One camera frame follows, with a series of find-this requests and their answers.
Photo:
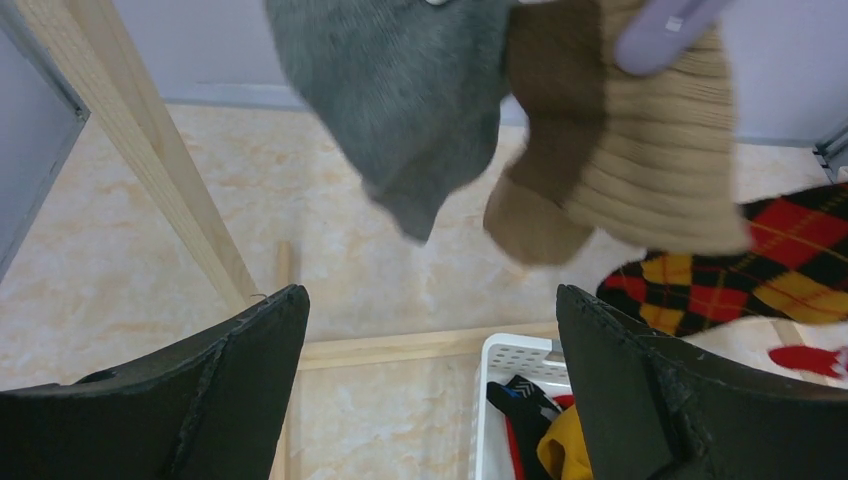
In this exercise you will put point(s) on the black blue sock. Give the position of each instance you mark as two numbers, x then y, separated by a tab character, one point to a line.
529	412

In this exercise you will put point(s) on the purple plastic clothespin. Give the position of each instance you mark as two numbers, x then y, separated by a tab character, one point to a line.
661	31

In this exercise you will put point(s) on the white plastic basket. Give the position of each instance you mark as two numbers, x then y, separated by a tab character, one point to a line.
502	357

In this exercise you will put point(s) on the red white patterned sock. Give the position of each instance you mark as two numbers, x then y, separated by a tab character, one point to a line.
828	363

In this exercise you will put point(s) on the wooden rack frame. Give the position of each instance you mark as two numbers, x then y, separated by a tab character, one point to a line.
90	45

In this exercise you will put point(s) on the grey sock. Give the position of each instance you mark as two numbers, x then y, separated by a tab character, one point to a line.
410	91

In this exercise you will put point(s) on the mustard striped sock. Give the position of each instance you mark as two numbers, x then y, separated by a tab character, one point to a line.
562	450

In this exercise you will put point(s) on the argyle red yellow sock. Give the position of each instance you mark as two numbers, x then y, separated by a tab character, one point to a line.
796	269

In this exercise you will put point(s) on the tan brown sock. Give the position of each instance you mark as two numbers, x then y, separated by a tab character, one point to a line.
648	160

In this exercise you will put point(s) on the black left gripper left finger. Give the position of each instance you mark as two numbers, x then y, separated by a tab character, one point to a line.
210	406

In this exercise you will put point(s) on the red character sock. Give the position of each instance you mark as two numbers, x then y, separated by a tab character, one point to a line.
523	441

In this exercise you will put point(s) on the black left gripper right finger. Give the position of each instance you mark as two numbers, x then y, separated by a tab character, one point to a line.
653	406

